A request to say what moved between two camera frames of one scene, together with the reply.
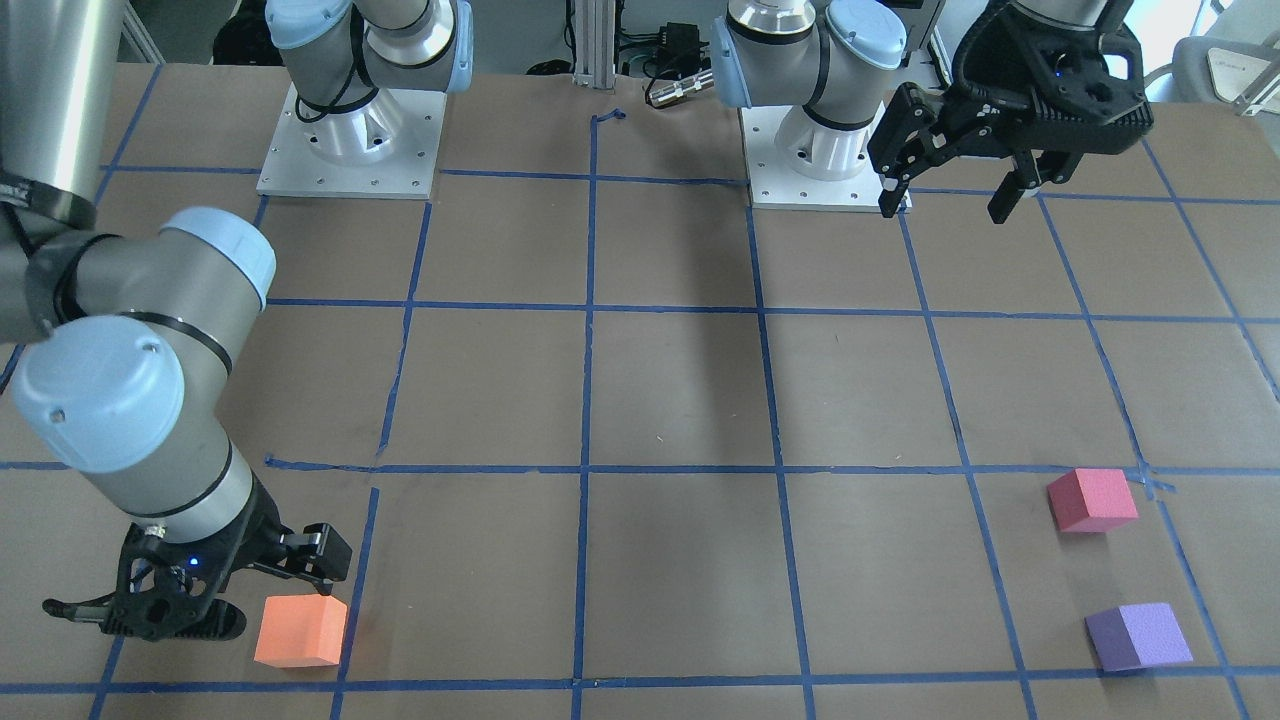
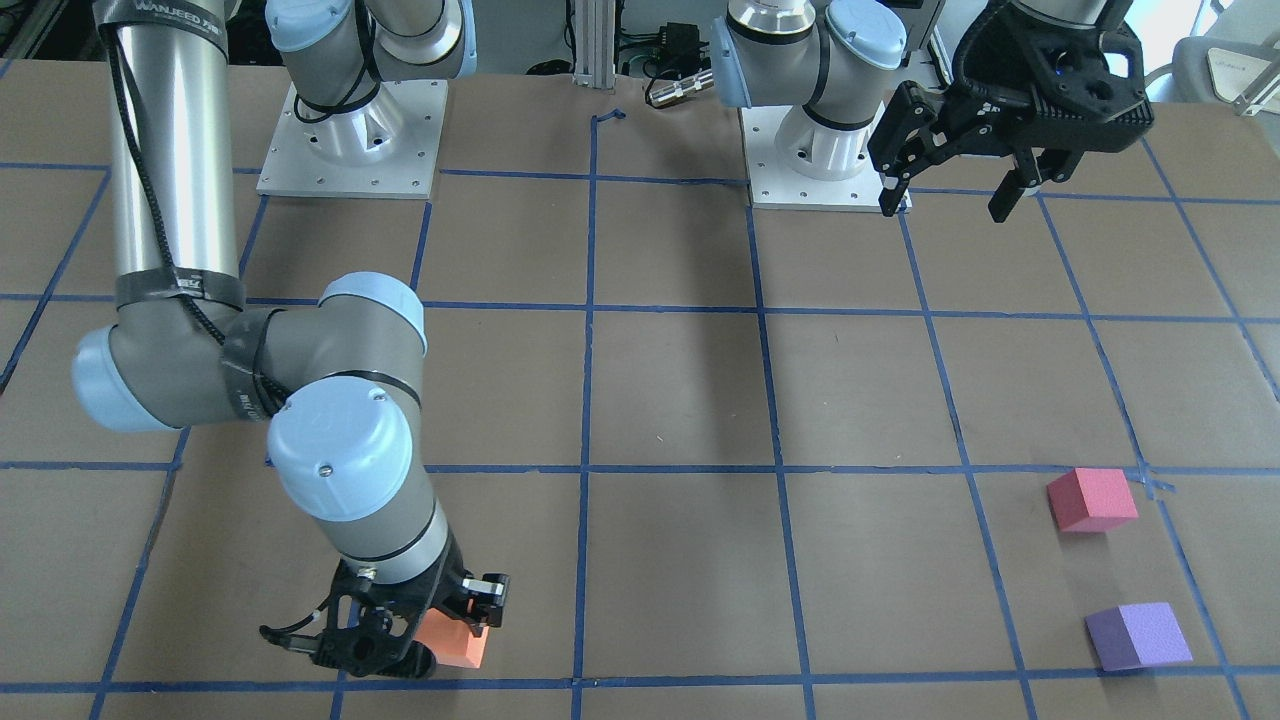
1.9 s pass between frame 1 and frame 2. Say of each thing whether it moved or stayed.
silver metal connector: stayed
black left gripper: stayed
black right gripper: moved
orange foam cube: moved
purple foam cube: stayed
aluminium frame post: stayed
